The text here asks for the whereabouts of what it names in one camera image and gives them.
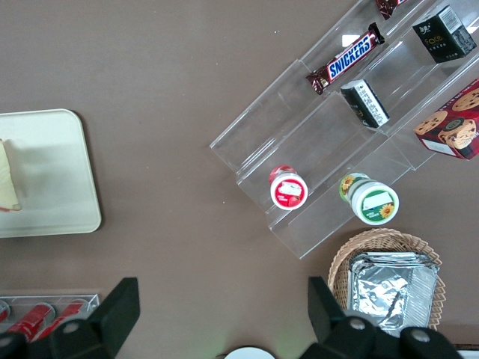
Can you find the clear acrylic stepped stand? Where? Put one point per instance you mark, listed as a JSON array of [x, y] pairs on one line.
[[299, 123]]

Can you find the stack of foil containers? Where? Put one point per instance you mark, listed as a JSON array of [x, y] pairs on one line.
[[389, 295]]

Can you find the beige plastic tray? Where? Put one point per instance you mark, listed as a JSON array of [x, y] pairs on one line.
[[56, 149]]

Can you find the Snickers chocolate bar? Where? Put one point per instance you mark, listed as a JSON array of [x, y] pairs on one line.
[[387, 5], [348, 60]]

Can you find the red cookie box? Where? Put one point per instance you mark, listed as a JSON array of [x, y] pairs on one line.
[[456, 123]]

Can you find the white snack bin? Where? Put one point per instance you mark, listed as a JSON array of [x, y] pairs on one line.
[[467, 353]]

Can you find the light wicker basket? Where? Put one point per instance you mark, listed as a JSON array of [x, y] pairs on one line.
[[374, 239]]

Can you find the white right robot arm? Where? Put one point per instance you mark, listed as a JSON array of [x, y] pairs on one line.
[[249, 353]]

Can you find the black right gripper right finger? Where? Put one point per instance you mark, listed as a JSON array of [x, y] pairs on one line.
[[337, 329]]

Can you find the red lid yogurt cup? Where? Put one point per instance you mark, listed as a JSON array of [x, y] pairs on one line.
[[288, 190]]

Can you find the green lid yogurt cup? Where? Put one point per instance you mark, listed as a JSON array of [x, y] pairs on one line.
[[374, 203]]

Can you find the triangular sandwich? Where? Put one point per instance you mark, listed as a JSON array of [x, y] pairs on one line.
[[7, 179]]

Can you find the clear acrylic bottle rack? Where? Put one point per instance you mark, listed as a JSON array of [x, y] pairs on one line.
[[91, 301]]

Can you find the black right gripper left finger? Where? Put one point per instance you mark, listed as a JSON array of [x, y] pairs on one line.
[[108, 321]]

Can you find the small black box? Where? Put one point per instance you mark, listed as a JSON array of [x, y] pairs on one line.
[[365, 104], [441, 37]]

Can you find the red cola bottle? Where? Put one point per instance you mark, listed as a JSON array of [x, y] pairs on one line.
[[31, 319], [63, 318], [3, 310]]

